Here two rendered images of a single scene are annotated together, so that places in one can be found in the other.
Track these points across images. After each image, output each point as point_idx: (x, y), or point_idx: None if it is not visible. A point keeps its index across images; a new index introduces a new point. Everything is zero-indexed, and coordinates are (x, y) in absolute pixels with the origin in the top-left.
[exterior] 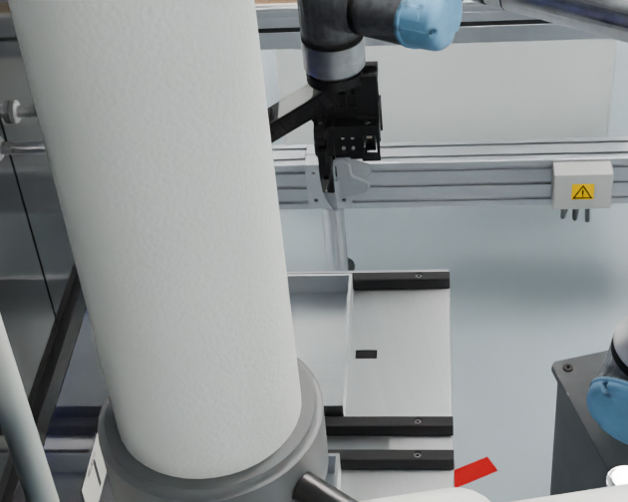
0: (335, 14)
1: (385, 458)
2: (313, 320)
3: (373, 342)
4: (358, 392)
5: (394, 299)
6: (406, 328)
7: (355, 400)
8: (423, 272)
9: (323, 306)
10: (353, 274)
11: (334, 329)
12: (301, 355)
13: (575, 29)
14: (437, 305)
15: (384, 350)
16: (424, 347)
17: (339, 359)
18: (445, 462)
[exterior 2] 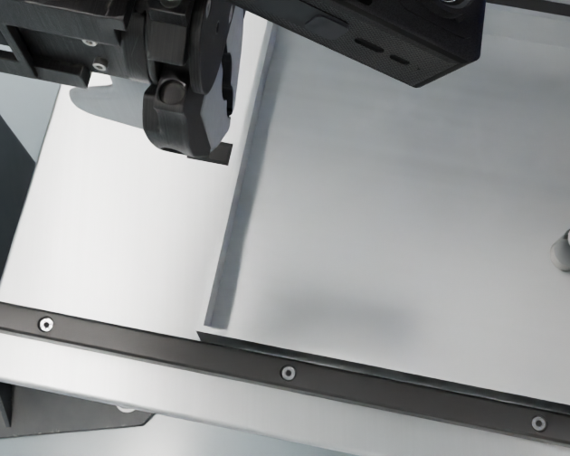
0: None
1: None
2: (300, 263)
3: (189, 180)
4: (242, 59)
5: (118, 297)
6: (115, 205)
7: (251, 42)
8: (33, 330)
9: (273, 302)
10: (191, 358)
11: (261, 227)
12: (337, 168)
13: None
14: (33, 260)
15: (172, 155)
16: (94, 147)
17: (264, 144)
18: None
